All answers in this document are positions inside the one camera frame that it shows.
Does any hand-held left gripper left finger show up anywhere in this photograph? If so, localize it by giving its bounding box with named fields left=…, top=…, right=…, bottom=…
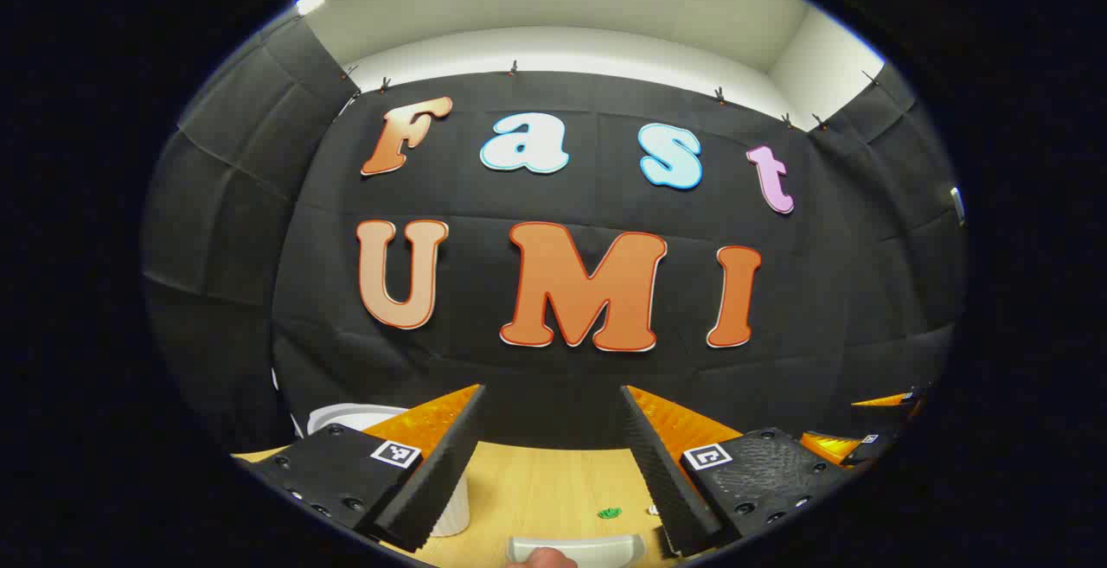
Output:
left=234, top=384, right=487, bottom=552

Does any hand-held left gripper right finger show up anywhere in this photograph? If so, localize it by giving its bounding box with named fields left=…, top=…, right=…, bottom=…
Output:
left=620, top=385, right=853, bottom=558

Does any white ribbed garbage bin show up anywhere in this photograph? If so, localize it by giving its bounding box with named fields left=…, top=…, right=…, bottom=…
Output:
left=307, top=403, right=471, bottom=539

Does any grey dustpan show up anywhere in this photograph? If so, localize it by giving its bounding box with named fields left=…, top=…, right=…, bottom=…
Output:
left=506, top=533, right=647, bottom=568

